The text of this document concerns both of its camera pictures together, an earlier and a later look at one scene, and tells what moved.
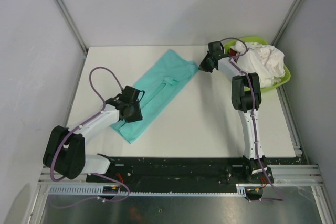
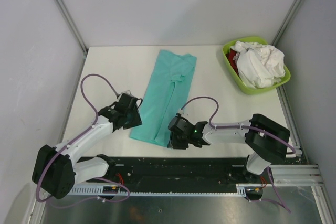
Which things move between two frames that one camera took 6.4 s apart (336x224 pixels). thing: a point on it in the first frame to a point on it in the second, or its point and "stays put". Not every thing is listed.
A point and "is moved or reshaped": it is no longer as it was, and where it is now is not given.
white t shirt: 265,62 stays put
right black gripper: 203,65 to 174,143
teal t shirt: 160,85 is moved or reshaped
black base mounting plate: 187,170 stays put
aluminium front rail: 282,175 stays put
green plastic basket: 262,40 stays put
